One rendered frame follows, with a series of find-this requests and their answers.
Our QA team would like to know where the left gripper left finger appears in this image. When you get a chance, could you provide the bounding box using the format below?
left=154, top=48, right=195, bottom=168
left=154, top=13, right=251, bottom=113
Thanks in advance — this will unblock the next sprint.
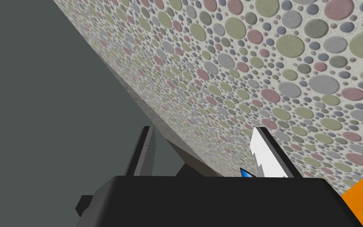
left=124, top=126, right=156, bottom=177

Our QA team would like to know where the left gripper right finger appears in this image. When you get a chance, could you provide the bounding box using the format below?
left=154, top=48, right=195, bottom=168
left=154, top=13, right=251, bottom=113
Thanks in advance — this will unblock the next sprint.
left=250, top=127, right=304, bottom=179

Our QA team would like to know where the blue pointed object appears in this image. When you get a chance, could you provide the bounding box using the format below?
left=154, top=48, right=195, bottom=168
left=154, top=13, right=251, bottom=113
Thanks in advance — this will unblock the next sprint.
left=239, top=167, right=257, bottom=178

